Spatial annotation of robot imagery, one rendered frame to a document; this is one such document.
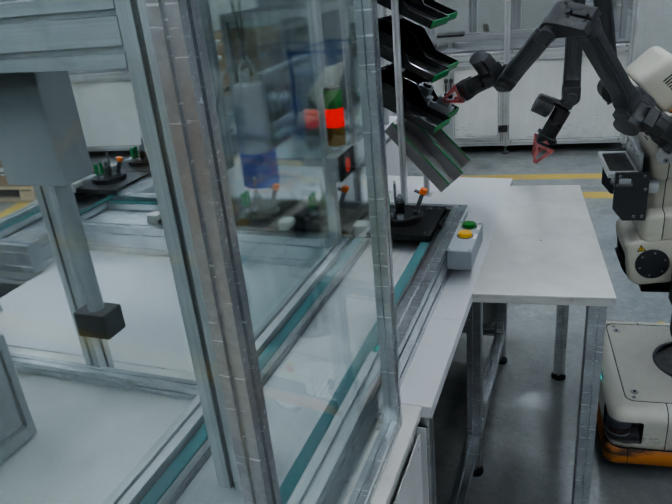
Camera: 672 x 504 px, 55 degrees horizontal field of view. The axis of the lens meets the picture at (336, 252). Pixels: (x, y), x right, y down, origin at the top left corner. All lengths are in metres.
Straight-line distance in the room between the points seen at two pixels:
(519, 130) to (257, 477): 5.51
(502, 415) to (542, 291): 1.02
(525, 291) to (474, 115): 4.33
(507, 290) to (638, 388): 0.83
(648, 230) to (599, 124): 3.89
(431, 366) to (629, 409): 1.06
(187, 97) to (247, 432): 0.35
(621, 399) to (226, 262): 1.98
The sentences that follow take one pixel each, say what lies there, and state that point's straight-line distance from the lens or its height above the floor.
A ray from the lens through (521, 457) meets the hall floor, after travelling 2.58.
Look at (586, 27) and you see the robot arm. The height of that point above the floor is 1.51.
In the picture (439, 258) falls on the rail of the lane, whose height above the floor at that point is 0.96.
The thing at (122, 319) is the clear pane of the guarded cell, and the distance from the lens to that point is 0.74.
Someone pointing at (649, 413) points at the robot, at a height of 0.27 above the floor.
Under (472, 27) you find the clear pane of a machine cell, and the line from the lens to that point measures 5.93.
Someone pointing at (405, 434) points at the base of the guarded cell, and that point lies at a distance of 1.32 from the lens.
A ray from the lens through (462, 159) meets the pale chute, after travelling 2.42.
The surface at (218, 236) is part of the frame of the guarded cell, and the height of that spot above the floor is 1.50.
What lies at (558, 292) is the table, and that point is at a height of 0.86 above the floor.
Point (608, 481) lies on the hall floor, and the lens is 2.54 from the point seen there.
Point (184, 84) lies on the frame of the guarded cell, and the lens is 0.57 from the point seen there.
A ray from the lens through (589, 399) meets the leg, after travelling 2.02.
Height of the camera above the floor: 1.71
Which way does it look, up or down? 24 degrees down
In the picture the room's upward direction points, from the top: 6 degrees counter-clockwise
